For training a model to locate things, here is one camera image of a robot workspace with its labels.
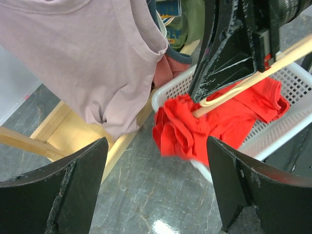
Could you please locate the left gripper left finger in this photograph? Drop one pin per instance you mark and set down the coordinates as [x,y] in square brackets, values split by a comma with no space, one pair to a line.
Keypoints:
[58,198]

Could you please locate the white tank top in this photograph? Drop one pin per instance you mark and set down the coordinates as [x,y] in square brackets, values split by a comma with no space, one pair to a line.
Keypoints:
[162,26]

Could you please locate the wooden clothes rack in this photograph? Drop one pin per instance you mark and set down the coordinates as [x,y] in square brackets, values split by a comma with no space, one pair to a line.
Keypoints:
[46,119]

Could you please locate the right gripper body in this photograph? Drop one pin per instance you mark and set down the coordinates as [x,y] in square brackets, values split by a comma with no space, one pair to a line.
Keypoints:
[263,19]

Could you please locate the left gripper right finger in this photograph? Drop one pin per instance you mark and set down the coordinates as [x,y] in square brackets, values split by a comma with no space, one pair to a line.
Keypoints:
[282,201]

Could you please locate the rust red tank top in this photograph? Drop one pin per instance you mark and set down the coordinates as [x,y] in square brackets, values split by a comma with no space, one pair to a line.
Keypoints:
[170,66]

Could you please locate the mauve pink tank top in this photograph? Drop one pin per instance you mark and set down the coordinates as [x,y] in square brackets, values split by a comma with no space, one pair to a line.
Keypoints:
[97,56]

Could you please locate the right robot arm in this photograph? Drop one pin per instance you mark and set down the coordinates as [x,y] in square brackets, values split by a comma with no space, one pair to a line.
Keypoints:
[290,9]

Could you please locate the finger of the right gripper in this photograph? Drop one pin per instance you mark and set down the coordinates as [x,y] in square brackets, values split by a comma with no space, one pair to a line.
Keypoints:
[227,53]

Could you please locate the green printed tank top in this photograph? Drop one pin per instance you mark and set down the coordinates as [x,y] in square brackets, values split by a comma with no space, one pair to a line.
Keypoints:
[183,19]

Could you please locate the beige wooden hanger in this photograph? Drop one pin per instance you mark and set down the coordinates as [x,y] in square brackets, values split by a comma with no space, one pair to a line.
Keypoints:
[295,52]

